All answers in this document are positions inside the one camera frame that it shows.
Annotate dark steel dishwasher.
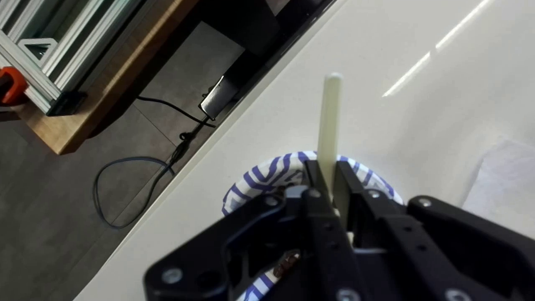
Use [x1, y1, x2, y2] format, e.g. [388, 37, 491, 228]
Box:
[197, 0, 339, 122]

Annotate aluminium frame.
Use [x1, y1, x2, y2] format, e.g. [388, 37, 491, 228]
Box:
[0, 0, 142, 117]

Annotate cream plastic knife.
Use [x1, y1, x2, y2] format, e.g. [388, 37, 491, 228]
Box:
[316, 72, 344, 204]

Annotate blue patterned paper bowl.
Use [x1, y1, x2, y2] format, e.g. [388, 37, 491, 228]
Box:
[220, 149, 404, 301]

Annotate red clamp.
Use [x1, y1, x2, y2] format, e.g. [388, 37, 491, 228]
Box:
[0, 66, 28, 107]

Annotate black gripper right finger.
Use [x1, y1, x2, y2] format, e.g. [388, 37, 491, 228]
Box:
[332, 159, 535, 301]

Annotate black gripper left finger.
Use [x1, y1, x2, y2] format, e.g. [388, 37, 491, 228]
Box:
[142, 159, 357, 301]

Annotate black floor cable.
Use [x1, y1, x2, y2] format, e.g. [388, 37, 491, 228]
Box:
[90, 94, 219, 231]

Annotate wooden platform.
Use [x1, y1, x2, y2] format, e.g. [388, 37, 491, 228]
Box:
[15, 0, 200, 158]

